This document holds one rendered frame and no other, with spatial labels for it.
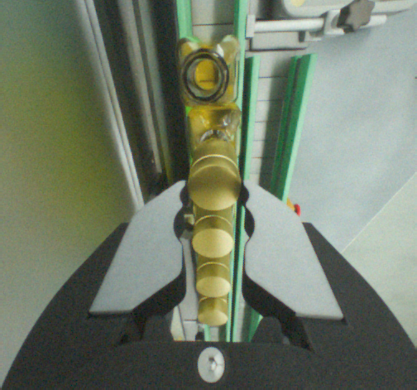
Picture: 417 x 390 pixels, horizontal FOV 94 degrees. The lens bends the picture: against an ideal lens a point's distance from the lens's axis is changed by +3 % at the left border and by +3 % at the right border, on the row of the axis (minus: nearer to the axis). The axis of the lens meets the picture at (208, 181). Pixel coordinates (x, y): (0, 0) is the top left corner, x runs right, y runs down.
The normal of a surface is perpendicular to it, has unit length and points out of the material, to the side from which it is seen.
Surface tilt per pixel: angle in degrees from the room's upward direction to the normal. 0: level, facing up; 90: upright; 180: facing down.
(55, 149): 90
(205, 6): 0
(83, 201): 90
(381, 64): 0
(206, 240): 0
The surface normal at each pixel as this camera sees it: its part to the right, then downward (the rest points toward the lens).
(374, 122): -0.04, 0.51
